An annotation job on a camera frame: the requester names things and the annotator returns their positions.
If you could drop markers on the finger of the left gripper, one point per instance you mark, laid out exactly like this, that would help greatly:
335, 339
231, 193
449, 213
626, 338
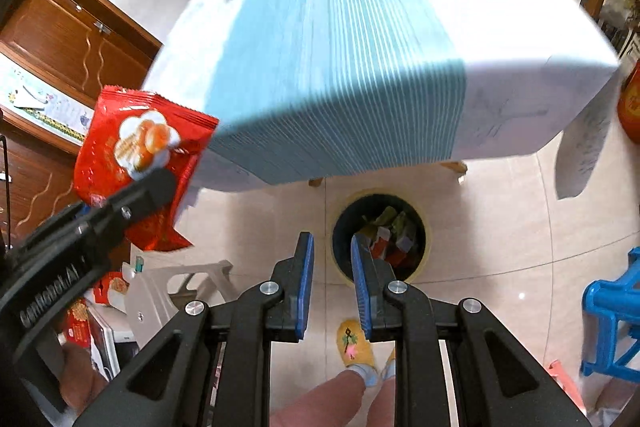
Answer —
131, 204

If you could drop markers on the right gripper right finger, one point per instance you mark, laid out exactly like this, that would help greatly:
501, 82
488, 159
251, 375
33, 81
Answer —
361, 276

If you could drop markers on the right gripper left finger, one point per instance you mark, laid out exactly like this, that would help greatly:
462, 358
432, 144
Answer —
304, 251

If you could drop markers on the red snack wrapper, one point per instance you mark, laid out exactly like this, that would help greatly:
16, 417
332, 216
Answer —
132, 134

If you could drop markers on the round black trash bin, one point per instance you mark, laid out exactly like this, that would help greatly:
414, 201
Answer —
387, 225

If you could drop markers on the person's left hand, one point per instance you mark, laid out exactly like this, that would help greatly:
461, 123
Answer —
80, 382

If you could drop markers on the grey plastic stool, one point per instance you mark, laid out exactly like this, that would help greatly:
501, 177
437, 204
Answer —
156, 295

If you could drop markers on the left yellow slipper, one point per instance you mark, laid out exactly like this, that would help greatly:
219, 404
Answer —
353, 346

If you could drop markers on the brown wooden door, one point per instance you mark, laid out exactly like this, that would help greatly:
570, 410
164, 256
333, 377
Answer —
78, 47

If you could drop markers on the tree-print tablecloth with teal stripe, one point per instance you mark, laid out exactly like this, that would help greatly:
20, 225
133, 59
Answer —
306, 89

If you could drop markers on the pink plastic stool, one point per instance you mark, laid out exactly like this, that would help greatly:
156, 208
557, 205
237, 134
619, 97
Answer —
557, 372

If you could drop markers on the blue plastic stool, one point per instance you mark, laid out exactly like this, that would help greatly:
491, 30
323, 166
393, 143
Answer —
612, 303

